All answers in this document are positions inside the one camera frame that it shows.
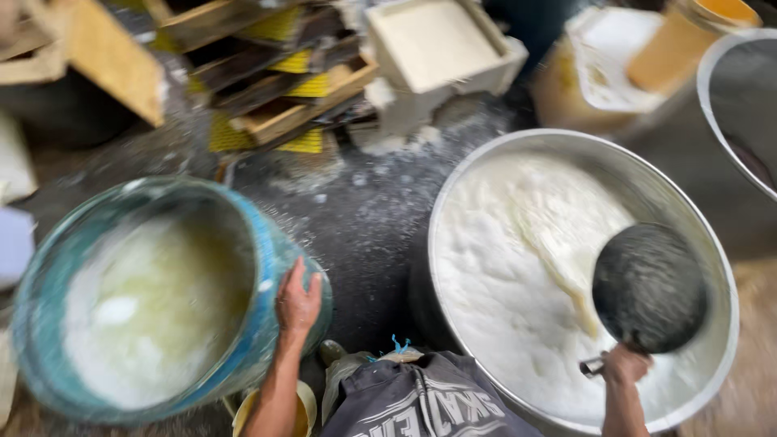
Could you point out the person's right hand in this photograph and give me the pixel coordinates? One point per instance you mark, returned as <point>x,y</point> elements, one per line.
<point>624,365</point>

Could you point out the person's left hand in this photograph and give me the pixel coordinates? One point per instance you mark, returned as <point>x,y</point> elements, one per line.
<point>296,306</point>

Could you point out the blue plastic barrel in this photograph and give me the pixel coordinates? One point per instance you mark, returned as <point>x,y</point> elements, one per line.
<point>255,315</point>

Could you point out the dark metal ladle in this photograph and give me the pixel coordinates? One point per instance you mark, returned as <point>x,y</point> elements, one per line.
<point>648,288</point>

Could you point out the yellow plastic scoop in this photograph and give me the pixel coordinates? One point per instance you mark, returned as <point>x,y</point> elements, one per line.
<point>306,410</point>

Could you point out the white curd foam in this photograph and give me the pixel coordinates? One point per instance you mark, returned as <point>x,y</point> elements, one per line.
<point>516,273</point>

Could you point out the pale liquid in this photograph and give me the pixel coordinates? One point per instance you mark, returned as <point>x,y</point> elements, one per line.
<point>152,309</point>

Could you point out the person's dark printed shirt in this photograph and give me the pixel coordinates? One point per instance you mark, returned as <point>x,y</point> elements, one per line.
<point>425,397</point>

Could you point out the large metal vat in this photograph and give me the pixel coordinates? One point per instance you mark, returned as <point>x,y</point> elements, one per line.
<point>680,200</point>

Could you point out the stack of wooden frames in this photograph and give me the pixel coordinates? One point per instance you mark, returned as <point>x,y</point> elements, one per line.
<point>267,79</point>

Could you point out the metal pot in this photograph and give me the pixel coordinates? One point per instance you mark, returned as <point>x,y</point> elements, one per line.
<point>737,115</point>

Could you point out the white-coated wooden mould box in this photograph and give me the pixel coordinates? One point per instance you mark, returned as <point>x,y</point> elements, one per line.
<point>434,51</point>

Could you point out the yellow container with white cloth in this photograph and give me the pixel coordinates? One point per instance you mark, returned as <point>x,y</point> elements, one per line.
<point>589,73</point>

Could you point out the orange plastic bucket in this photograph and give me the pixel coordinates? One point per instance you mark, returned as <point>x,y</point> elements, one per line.
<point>680,42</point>

